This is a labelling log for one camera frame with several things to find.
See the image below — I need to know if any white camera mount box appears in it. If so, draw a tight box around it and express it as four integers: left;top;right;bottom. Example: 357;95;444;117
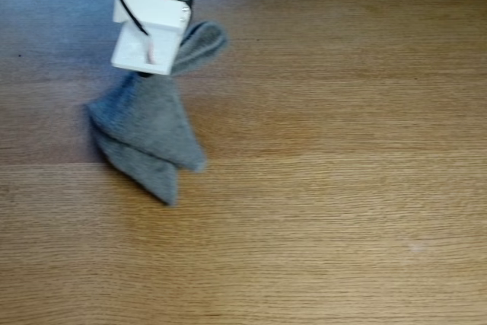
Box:
110;21;184;76

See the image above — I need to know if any black cable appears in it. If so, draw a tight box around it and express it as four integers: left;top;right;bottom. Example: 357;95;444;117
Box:
113;0;150;37

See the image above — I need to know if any grey terry cloth towel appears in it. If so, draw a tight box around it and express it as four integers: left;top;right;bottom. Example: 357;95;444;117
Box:
84;20;231;207

